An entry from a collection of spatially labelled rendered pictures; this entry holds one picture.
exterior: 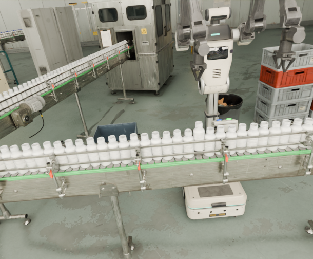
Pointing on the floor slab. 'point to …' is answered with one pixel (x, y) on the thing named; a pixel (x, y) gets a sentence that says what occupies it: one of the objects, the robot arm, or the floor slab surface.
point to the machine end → (145, 35)
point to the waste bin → (226, 111)
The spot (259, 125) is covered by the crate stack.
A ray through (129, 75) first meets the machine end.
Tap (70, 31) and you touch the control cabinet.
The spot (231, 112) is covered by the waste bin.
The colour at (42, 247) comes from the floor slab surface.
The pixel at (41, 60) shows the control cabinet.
